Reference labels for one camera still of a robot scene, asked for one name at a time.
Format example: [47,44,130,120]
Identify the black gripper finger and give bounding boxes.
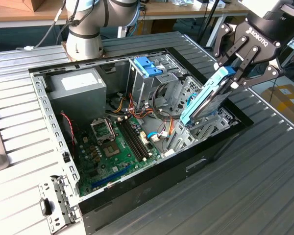
[231,45,285,89]
[212,23,249,69]

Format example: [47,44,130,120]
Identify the hard disk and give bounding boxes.
[179,65,237,128]

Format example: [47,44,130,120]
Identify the silver disk bay cage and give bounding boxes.
[161,75,239,159]

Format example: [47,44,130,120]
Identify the cardboard box white labels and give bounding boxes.
[260,84,294,128]

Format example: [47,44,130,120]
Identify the wooden desk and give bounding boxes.
[0,0,250,48]

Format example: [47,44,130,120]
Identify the blue plastic bay latch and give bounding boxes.
[134,56,162,77]

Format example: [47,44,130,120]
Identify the silver optical drive cage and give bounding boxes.
[126,53,187,116]

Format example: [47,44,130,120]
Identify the black RAM slot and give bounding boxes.
[126,117,152,157]
[123,118,149,159]
[120,119,146,161]
[117,119,143,162]

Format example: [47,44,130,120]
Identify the black open PC case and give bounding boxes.
[28,46,254,235]

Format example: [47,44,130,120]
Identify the green motherboard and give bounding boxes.
[74,116,162,198]

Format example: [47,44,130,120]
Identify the CPU socket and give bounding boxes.
[102,142,120,159]

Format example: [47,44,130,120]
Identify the metal socket cover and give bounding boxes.
[90,117,114,145]

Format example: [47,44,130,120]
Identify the grey power supply unit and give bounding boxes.
[46,68,107,120]

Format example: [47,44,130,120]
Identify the blue expansion slot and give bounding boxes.
[91,164,132,189]

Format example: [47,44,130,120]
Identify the red orange wire bundle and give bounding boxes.
[127,92,174,138]

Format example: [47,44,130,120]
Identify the short light blue wire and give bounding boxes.
[146,131,172,143]

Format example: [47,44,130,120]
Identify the yellow black wire bundle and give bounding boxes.
[112,96,126,114]

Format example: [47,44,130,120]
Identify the red black twisted wire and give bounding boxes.
[60,110,77,157]

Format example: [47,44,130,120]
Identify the black cable silver connector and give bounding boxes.
[23,0,67,51]

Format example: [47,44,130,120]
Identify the silver hinged slot bracket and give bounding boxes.
[38,174,80,233]

